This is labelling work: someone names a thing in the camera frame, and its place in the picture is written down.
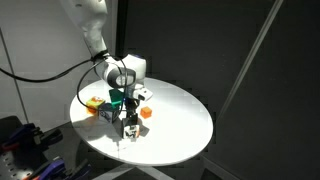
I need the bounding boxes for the black clamps with blue handles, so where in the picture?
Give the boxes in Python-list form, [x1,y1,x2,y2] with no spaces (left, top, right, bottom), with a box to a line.
[1,123,44,152]

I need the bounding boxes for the thin grey wall conduit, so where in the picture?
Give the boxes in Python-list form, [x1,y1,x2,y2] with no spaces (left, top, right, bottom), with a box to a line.
[0,28,29,124]

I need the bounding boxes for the black handle spring clamp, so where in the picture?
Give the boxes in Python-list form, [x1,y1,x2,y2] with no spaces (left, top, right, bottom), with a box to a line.
[39,129,64,146]

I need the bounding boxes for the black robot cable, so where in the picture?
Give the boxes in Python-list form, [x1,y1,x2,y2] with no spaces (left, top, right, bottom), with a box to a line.
[0,54,129,113]

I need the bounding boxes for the perforated metal board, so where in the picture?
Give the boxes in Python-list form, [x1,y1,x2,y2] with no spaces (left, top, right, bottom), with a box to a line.
[0,156,34,180]

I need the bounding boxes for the purple orange spring clamp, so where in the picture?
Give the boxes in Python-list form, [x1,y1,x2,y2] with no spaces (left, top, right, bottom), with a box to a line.
[33,158,68,180]

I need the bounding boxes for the white soft block teal triangle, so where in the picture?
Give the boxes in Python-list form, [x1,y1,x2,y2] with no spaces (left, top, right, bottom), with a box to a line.
[122,118,141,140]

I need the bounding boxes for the small orange block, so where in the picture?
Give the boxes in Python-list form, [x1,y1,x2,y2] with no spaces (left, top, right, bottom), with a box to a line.
[139,106,153,119]

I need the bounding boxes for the diagonal metal rail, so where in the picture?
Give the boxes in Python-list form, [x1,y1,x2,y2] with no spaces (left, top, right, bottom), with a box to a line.
[218,0,285,118]

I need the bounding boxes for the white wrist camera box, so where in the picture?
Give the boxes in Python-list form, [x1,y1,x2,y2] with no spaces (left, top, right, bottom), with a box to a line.
[134,88,154,102]

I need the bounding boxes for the white table leg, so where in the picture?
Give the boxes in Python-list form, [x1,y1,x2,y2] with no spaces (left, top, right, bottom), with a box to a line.
[98,162,168,180]

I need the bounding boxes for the blue soft block number four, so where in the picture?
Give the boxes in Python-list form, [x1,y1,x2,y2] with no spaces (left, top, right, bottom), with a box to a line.
[98,103,119,124]

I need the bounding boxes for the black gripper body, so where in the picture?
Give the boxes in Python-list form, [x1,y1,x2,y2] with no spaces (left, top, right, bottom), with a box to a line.
[124,95,140,114]

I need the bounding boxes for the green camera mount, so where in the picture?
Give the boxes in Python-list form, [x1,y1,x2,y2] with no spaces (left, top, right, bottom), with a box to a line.
[109,88,126,109]

